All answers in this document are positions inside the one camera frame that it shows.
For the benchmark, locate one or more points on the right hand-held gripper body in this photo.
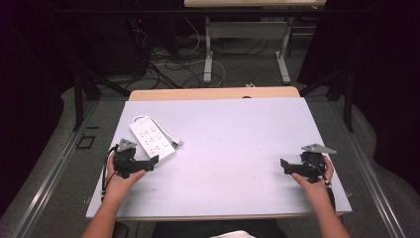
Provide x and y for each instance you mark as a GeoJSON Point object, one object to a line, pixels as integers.
{"type": "Point", "coordinates": [312, 164]}

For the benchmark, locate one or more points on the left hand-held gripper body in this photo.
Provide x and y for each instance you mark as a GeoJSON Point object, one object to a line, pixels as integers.
{"type": "Point", "coordinates": [125, 158]}

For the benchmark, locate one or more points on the person's right hand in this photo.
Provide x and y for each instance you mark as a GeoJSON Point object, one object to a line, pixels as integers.
{"type": "Point", "coordinates": [315, 190]}

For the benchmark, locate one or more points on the person's left hand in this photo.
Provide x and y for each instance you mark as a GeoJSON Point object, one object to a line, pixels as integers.
{"type": "Point", "coordinates": [119, 185]}

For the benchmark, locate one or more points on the white power strip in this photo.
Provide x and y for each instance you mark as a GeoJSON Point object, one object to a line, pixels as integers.
{"type": "Point", "coordinates": [152, 140]}
{"type": "Point", "coordinates": [166, 132]}

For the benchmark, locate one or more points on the square floor hatch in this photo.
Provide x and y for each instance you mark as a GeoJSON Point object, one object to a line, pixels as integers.
{"type": "Point", "coordinates": [86, 142]}

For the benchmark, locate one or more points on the white table mat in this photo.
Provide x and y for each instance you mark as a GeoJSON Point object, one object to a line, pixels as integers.
{"type": "Point", "coordinates": [228, 155]}

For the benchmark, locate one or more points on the black chair part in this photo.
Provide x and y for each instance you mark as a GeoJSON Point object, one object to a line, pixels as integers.
{"type": "Point", "coordinates": [121, 230]}

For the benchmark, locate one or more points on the black metal stand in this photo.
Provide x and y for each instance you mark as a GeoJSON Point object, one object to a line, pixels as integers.
{"type": "Point", "coordinates": [78, 99]}
{"type": "Point", "coordinates": [347, 95]}

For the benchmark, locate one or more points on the person's dark lap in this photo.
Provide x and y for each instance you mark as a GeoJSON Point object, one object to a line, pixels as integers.
{"type": "Point", "coordinates": [198, 229]}

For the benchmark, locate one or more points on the person's white clothing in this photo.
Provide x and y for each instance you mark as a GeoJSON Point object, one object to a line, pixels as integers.
{"type": "Point", "coordinates": [233, 234]}

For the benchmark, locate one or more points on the dark computer tower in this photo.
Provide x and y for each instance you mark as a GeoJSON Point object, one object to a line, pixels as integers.
{"type": "Point", "coordinates": [122, 46]}

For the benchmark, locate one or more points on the dark curtain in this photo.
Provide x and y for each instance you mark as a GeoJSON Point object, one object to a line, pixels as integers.
{"type": "Point", "coordinates": [389, 82]}
{"type": "Point", "coordinates": [29, 92]}

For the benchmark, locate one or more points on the white-legged desk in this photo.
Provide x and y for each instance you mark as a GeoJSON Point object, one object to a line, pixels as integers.
{"type": "Point", "coordinates": [247, 29]}

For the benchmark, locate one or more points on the metal floor rail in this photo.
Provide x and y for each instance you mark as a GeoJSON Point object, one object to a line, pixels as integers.
{"type": "Point", "coordinates": [369, 178]}
{"type": "Point", "coordinates": [49, 178]}

